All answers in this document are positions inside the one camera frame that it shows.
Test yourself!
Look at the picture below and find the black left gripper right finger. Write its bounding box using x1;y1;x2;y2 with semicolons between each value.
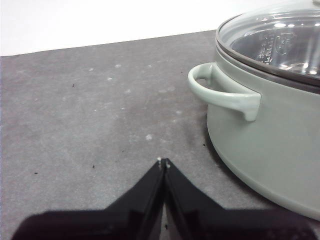
163;158;319;240

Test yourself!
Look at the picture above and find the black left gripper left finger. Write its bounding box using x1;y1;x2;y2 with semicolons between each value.
11;158;166;240

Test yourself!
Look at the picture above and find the pale green electric steamer pot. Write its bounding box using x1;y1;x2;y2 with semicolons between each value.
187;37;320;222

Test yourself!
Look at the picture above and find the glass lid with green knob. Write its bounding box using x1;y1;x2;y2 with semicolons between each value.
216;0;320;88

